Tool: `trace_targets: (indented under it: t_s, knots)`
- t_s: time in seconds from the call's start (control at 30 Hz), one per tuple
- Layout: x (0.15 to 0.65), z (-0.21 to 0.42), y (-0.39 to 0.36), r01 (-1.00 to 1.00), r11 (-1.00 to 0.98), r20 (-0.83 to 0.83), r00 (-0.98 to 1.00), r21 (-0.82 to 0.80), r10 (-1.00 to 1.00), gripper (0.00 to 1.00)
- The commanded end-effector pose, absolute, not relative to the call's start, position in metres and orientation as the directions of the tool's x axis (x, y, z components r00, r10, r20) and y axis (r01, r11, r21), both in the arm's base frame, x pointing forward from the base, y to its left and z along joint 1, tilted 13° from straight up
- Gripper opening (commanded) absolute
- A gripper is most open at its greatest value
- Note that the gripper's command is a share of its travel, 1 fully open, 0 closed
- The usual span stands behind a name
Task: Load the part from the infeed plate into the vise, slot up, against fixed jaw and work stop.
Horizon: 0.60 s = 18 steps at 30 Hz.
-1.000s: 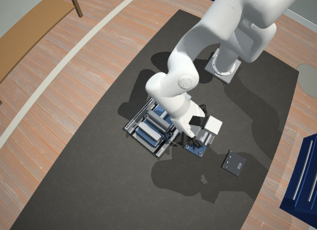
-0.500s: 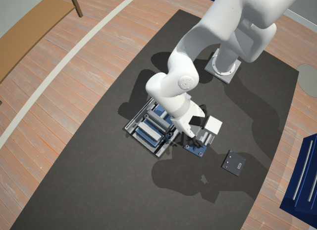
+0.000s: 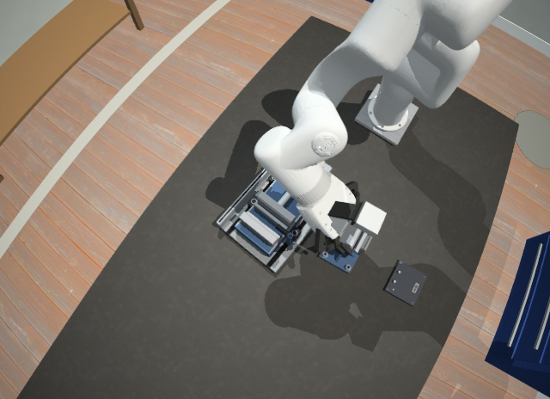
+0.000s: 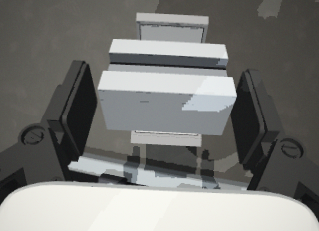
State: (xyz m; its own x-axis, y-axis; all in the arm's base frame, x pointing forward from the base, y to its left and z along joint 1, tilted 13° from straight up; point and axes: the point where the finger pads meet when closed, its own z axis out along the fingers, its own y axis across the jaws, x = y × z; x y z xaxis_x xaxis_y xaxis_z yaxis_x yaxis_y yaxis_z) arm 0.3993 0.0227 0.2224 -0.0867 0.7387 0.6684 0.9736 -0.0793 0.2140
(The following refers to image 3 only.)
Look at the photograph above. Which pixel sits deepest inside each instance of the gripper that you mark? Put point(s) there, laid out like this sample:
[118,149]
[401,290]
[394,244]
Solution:
[316,215]

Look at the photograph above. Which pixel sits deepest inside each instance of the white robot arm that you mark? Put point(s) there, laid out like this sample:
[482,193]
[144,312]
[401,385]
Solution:
[377,46]

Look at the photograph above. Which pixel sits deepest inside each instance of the white flat bar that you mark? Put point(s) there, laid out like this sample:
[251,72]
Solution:
[269,215]

